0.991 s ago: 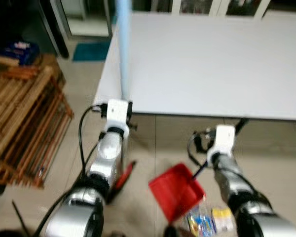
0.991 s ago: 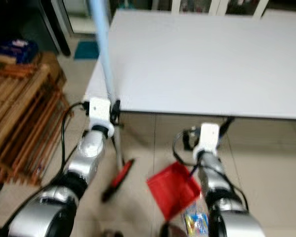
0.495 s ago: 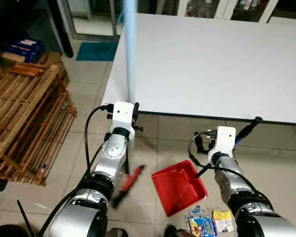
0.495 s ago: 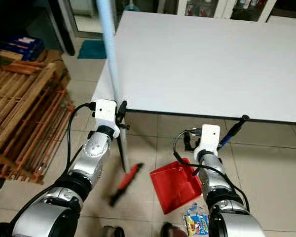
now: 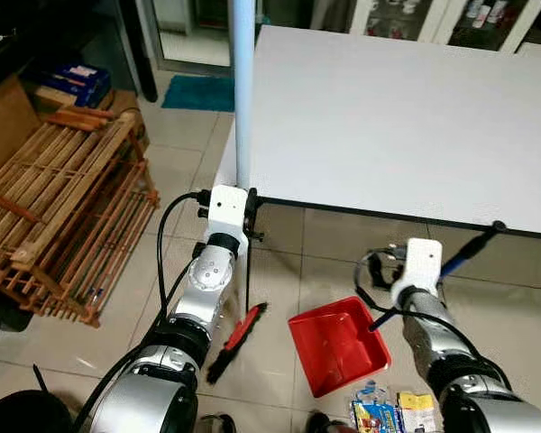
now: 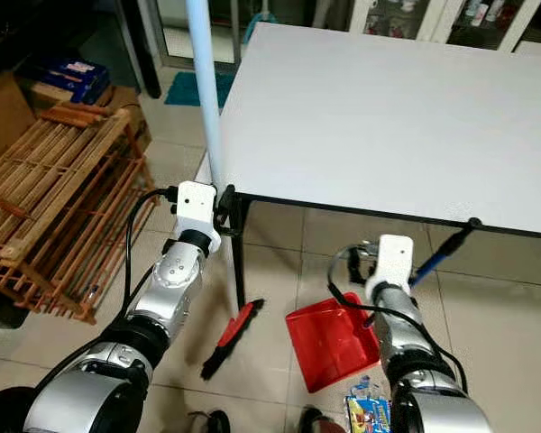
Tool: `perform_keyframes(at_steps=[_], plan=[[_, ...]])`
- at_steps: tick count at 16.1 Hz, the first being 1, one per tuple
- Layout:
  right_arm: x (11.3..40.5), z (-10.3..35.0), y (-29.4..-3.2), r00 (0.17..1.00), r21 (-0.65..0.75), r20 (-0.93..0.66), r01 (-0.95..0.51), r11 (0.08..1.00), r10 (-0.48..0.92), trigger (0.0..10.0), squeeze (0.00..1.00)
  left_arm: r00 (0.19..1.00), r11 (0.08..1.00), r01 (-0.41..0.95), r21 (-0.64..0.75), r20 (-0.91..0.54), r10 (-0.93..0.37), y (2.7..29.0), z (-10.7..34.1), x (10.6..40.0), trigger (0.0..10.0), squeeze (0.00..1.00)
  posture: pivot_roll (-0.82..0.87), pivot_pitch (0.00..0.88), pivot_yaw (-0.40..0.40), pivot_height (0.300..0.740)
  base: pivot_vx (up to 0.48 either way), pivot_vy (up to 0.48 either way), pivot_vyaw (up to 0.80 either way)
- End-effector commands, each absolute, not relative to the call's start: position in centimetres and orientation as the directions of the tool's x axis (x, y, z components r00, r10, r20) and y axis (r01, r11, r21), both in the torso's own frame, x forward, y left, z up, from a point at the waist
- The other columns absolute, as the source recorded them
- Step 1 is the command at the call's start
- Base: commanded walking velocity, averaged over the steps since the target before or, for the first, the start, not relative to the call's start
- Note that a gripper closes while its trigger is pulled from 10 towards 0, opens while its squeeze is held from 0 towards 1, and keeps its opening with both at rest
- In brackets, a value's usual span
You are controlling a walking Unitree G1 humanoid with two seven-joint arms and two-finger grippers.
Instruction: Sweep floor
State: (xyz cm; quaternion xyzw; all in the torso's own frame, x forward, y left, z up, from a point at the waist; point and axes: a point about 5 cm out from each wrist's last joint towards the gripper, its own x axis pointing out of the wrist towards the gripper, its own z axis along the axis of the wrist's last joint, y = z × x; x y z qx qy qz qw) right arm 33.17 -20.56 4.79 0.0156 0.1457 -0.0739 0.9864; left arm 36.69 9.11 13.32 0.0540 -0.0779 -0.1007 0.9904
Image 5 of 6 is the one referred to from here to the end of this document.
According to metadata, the blue box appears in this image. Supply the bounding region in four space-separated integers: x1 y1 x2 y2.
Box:
32 61 111 109

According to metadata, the white folding table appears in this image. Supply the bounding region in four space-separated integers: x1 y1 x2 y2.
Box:
215 24 541 312

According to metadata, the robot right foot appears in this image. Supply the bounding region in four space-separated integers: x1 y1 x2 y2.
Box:
305 410 344 433

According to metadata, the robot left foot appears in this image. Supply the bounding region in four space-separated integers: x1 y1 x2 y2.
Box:
198 413 237 433

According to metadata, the black waste bin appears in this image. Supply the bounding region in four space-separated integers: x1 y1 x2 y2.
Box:
0 390 73 433

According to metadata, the white glass cabinet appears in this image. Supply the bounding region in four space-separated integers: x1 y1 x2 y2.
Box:
311 0 541 53

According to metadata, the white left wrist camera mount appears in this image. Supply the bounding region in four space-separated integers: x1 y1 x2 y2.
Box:
205 185 251 258

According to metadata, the broom with red head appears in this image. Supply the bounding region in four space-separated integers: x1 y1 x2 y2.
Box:
205 0 270 385

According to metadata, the yellow snack packet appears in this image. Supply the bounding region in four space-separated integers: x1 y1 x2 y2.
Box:
395 392 439 433

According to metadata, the brown cardboard sheet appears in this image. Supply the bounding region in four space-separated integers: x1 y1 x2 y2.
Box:
0 77 46 181

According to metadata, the red dustpan with blue handle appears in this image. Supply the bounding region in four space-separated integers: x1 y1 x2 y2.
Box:
288 220 508 400

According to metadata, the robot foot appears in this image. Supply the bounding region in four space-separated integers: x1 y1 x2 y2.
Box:
305 410 344 433
198 413 237 433

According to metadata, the black cabinet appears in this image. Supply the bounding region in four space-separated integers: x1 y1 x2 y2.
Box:
0 0 159 105

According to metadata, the teal floor mat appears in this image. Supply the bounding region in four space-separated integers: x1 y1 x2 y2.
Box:
160 74 237 113

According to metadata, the wooden slatted shoe rack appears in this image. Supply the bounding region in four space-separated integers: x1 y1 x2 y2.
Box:
0 106 160 327

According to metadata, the thin black antenna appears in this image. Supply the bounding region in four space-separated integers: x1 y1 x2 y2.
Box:
32 364 50 398

